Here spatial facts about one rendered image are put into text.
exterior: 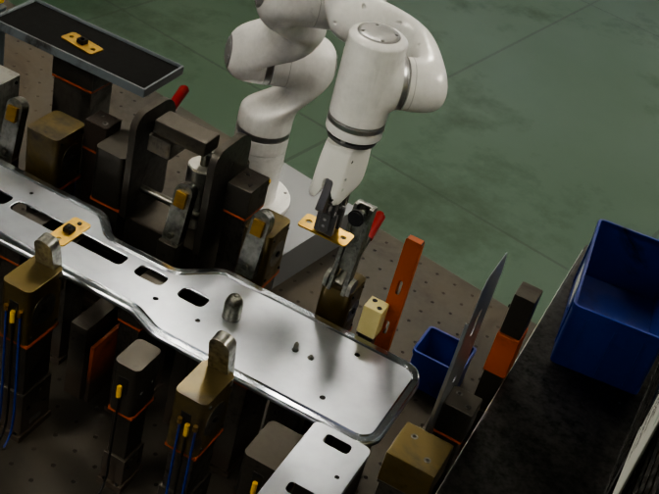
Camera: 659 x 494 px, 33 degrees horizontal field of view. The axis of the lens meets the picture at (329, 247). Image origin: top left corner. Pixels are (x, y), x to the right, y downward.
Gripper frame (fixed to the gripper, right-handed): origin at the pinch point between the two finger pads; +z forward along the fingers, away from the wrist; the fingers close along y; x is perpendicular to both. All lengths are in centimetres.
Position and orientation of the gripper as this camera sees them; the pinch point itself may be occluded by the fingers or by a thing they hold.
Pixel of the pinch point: (329, 218)
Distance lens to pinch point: 171.6
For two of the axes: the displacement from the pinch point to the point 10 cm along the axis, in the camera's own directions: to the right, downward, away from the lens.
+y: -4.4, 4.5, -7.7
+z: -2.2, 7.8, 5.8
